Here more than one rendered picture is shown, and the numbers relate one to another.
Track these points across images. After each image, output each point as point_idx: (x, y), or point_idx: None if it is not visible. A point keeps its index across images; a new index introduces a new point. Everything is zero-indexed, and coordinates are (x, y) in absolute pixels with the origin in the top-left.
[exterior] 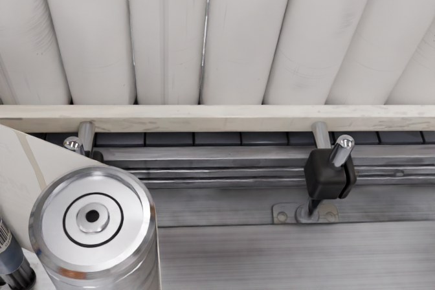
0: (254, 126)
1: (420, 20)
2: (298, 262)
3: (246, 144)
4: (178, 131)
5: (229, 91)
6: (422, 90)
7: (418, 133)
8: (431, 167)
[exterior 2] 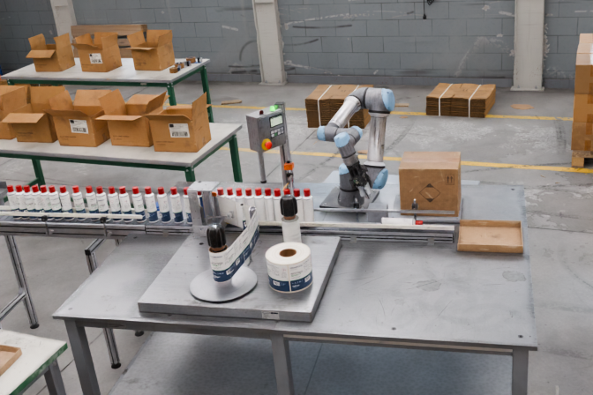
0: (281, 224)
1: (297, 206)
2: (281, 237)
3: (281, 228)
4: (270, 225)
5: (277, 219)
6: (306, 219)
7: (309, 228)
8: (311, 234)
